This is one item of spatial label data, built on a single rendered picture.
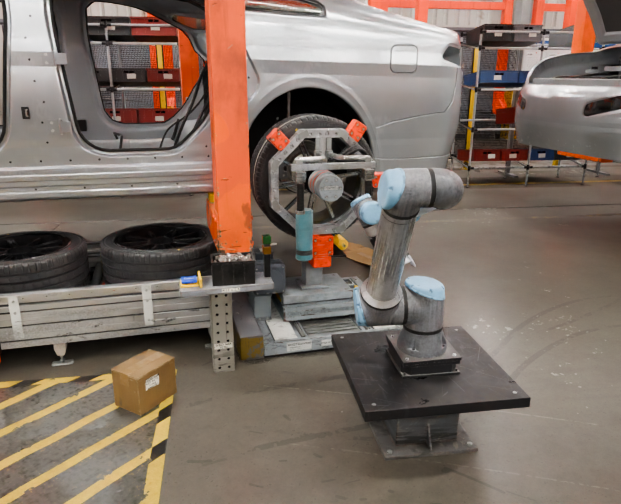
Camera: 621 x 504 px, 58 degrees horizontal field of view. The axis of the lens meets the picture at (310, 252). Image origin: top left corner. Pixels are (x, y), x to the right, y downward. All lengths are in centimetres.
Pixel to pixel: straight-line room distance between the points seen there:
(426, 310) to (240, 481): 91
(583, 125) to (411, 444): 323
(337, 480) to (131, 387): 95
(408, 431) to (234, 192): 132
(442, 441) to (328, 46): 212
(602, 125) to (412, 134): 178
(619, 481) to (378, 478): 86
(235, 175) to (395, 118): 117
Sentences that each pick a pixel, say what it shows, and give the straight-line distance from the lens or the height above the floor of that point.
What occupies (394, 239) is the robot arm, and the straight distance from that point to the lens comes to 175.
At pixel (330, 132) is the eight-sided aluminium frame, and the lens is 285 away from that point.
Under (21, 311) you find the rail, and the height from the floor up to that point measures 30.
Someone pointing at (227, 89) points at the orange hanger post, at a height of 131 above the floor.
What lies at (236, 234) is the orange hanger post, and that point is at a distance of 275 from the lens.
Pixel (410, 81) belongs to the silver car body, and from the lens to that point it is 346.
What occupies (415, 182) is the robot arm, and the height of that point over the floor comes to 109.
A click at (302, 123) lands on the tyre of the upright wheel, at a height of 114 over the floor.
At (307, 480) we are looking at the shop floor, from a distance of 215.
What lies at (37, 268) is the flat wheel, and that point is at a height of 47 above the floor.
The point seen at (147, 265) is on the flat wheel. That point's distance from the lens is 298.
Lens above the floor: 138
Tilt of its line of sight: 18 degrees down
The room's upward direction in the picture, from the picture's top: straight up
